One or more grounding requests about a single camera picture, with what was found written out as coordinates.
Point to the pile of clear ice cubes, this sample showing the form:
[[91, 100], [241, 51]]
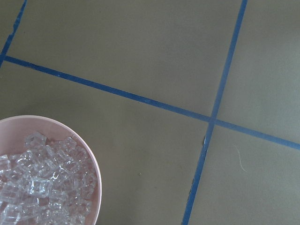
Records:
[[49, 183]]

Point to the pink bowl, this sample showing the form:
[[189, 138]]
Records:
[[13, 130]]

